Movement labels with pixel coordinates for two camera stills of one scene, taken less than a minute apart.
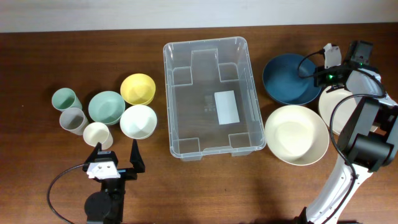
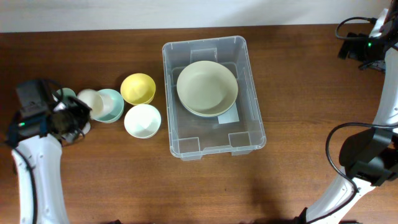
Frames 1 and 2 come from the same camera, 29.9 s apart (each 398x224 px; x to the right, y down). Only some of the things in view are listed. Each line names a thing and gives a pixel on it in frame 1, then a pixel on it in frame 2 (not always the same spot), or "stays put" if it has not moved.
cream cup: (97, 132) to (93, 99)
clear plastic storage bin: (212, 104) stays put
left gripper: (137, 162) to (84, 111)
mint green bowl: (107, 107) stays put
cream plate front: (298, 134) to (200, 114)
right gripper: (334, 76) to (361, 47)
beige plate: (342, 110) to (207, 87)
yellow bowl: (137, 89) stays put
